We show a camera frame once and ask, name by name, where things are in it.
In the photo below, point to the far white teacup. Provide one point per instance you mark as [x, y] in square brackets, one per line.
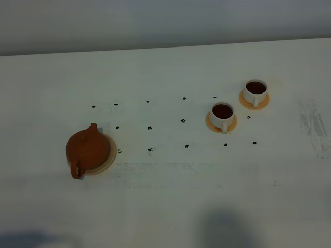
[255, 92]

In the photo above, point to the near orange saucer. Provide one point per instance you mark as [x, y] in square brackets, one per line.
[219, 130]

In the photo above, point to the far orange saucer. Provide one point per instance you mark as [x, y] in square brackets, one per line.
[248, 105]

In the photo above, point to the near white teacup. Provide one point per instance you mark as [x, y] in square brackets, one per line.
[222, 116]

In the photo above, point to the orange saucer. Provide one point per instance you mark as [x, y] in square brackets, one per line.
[219, 130]
[248, 105]

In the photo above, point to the white teacup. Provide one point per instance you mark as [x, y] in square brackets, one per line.
[222, 116]
[255, 92]

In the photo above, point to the brown clay teapot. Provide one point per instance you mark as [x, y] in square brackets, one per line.
[86, 150]

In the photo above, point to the beige round teapot coaster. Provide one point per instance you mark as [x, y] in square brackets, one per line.
[108, 162]

